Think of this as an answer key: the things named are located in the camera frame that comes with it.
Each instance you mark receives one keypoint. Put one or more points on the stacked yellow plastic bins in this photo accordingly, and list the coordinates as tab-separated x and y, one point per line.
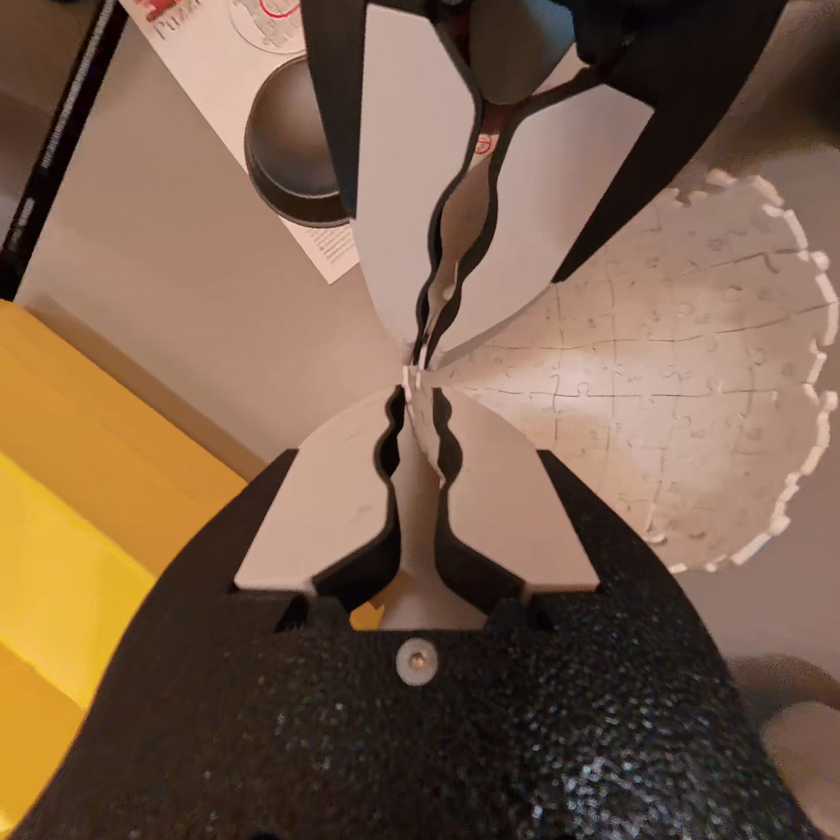
65	525

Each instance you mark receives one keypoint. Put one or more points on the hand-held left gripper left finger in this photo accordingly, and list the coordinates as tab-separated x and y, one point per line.
321	512

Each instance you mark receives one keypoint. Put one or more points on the white puzzle ball half shell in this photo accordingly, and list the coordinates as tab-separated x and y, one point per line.
689	394

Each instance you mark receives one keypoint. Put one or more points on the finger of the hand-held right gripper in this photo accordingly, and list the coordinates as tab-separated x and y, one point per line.
564	177
407	144

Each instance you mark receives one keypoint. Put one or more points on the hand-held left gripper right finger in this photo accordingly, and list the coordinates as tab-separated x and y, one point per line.
518	518

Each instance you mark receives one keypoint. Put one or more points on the white puzzle instruction leaflet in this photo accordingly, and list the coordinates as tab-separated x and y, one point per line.
197	79

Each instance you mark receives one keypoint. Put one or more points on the black table edge strip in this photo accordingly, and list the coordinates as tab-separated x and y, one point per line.
59	151

